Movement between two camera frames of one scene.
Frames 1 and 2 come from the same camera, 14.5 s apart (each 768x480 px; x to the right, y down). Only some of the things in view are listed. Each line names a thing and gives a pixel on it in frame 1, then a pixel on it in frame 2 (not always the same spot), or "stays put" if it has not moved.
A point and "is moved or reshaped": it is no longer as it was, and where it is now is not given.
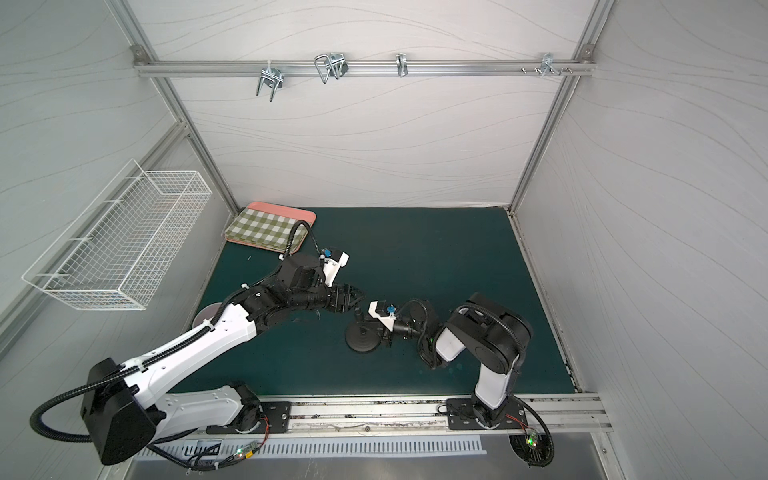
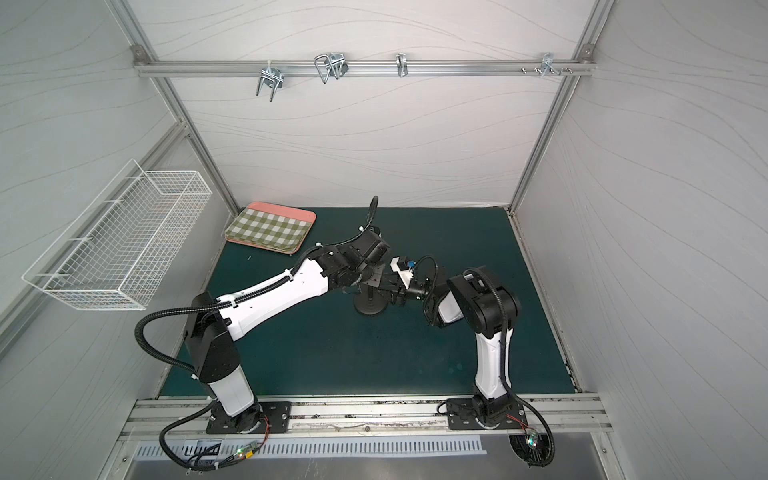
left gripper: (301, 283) → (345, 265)
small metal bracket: (402, 66) stays put
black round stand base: (363, 337) is moved or reshaped
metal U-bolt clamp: (271, 77) stays put
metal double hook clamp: (331, 65) stays put
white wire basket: (116, 253) stays put
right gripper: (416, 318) → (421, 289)
